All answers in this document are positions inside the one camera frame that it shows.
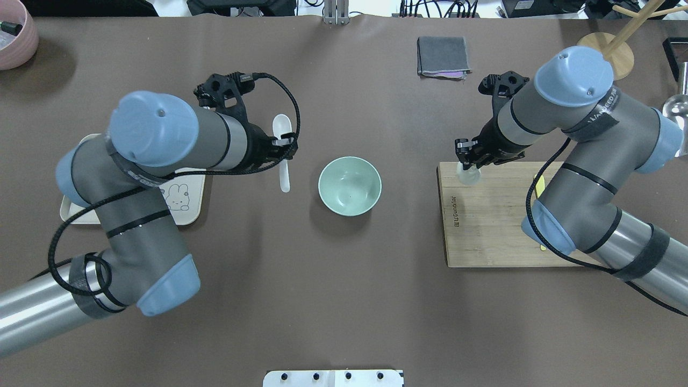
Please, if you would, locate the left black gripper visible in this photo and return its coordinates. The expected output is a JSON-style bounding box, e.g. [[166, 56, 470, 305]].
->
[[246, 124, 299, 171]]

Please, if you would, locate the wooden mug tree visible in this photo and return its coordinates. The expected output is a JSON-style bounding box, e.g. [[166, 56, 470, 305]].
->
[[577, 1, 687, 81]]

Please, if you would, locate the mint green bowl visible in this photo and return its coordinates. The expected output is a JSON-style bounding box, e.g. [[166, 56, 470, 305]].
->
[[317, 156, 383, 217]]

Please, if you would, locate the yellow plastic knife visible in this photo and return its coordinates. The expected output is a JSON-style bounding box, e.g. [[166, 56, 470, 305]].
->
[[532, 176, 546, 217]]

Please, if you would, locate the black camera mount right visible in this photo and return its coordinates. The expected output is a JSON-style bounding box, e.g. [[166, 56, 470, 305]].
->
[[477, 71, 531, 117]]

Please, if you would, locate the cream square tray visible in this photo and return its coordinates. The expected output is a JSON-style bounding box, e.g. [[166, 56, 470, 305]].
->
[[60, 133, 206, 226]]

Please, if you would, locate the aluminium frame post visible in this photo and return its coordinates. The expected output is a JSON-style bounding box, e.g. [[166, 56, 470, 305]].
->
[[322, 0, 350, 25]]

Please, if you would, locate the white steamed bun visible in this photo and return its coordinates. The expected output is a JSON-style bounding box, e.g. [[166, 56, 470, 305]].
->
[[456, 163, 482, 186]]

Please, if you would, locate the white ceramic spoon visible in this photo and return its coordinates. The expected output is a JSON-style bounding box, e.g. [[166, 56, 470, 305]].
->
[[272, 113, 293, 193]]

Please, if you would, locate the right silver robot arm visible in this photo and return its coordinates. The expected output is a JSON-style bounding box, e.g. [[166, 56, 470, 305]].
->
[[455, 46, 687, 316]]

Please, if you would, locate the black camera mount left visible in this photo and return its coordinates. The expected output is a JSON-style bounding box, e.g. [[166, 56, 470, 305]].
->
[[193, 73, 255, 124]]

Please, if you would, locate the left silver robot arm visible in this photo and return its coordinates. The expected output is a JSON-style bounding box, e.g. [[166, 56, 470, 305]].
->
[[2, 90, 300, 357]]

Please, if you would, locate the pink bowl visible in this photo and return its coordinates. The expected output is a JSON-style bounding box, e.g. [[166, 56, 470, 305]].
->
[[1, 1, 39, 70]]

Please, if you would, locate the bamboo cutting board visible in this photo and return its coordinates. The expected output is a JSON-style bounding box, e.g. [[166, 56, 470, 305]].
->
[[438, 162, 573, 268]]

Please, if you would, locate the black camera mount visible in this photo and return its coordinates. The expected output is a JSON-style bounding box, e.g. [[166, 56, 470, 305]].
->
[[193, 73, 255, 124], [477, 71, 531, 117]]

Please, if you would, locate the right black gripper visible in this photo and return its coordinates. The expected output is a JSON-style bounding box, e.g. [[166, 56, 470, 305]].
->
[[455, 119, 525, 171]]

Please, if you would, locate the grey folded cloth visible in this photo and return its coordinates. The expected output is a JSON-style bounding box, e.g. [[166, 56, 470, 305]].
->
[[416, 36, 472, 80]]

